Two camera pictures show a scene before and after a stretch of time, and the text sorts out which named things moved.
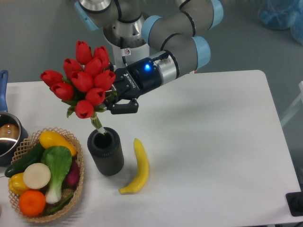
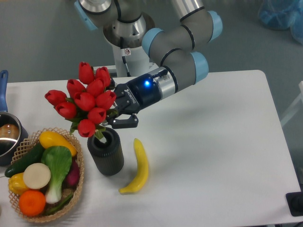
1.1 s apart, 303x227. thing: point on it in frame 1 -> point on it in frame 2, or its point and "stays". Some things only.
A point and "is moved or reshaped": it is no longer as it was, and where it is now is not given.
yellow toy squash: (48, 139) stays
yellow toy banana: (143, 170) stays
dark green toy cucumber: (34, 157) stays
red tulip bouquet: (82, 86) is moved or reshaped
